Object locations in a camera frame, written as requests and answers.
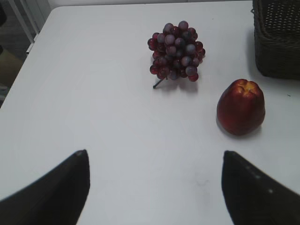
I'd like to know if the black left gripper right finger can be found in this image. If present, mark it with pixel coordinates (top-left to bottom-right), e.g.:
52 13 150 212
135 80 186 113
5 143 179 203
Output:
222 150 300 225

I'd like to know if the red apple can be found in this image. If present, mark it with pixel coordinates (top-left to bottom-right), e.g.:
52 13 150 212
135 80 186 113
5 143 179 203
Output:
217 79 265 136

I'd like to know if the dark woven wicker basket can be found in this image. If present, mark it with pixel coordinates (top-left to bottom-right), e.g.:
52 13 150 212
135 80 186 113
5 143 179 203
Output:
252 0 300 80

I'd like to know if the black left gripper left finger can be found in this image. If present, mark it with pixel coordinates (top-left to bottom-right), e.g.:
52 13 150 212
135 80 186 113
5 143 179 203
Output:
0 150 90 225

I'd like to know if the red purple grape bunch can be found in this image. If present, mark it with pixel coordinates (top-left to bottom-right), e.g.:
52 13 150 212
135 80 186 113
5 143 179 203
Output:
147 21 206 89

